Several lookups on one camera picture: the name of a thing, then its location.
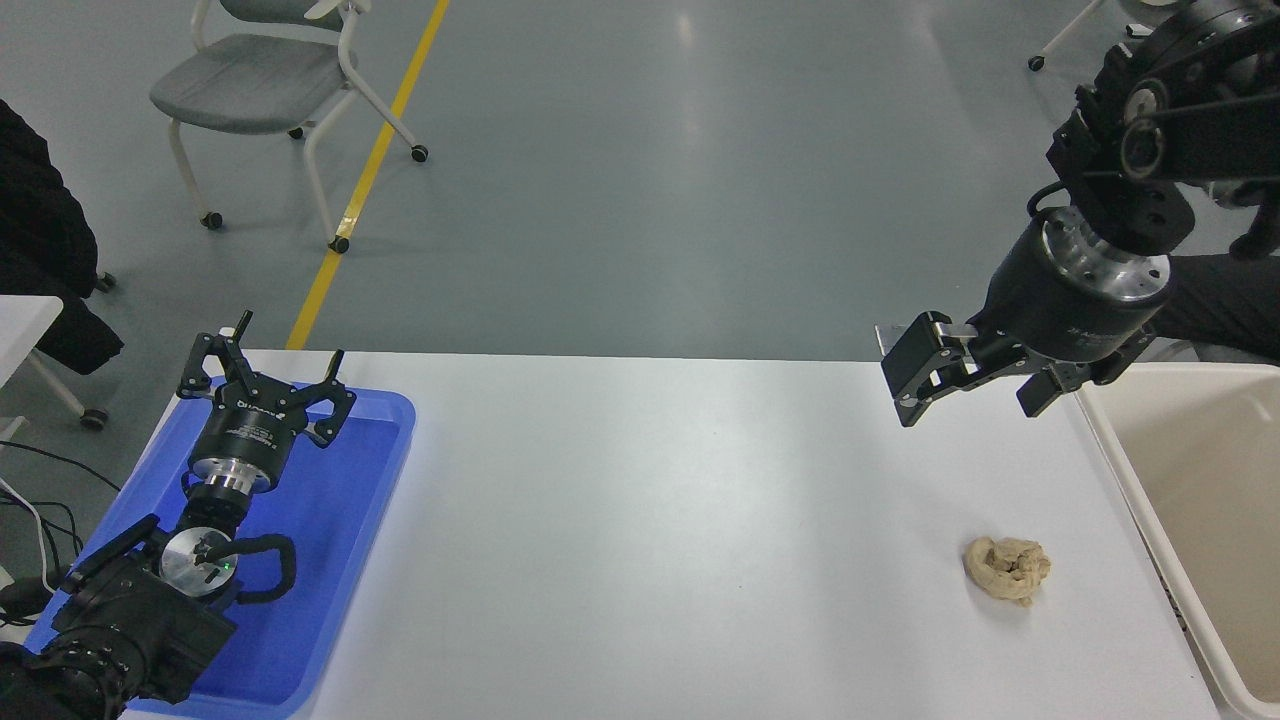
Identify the large pale plastic bin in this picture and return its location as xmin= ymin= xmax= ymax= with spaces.
xmin=1075 ymin=360 xmax=1280 ymax=720

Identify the small white table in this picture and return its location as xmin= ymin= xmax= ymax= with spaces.
xmin=0 ymin=295 xmax=109 ymax=431

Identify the tan paper ball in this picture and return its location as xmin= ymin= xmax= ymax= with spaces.
xmin=963 ymin=536 xmax=1052 ymax=607

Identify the thin white cable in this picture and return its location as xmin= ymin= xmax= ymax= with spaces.
xmin=0 ymin=478 xmax=59 ymax=593

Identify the thin black cable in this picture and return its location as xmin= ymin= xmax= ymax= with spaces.
xmin=0 ymin=440 xmax=123 ymax=626

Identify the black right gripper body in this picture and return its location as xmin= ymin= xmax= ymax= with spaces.
xmin=985 ymin=222 xmax=1169 ymax=363

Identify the white framed wheeled chair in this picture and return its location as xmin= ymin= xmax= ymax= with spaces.
xmin=1028 ymin=0 xmax=1191 ymax=72

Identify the grey chair with white frame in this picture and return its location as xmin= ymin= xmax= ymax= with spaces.
xmin=150 ymin=0 xmax=431 ymax=254

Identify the person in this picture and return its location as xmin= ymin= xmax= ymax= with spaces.
xmin=1150 ymin=185 xmax=1280 ymax=361
xmin=0 ymin=100 xmax=126 ymax=376

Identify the blue plastic tray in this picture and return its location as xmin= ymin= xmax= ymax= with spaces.
xmin=22 ymin=378 xmax=417 ymax=719

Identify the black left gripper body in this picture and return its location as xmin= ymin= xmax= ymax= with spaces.
xmin=192 ymin=378 xmax=307 ymax=473

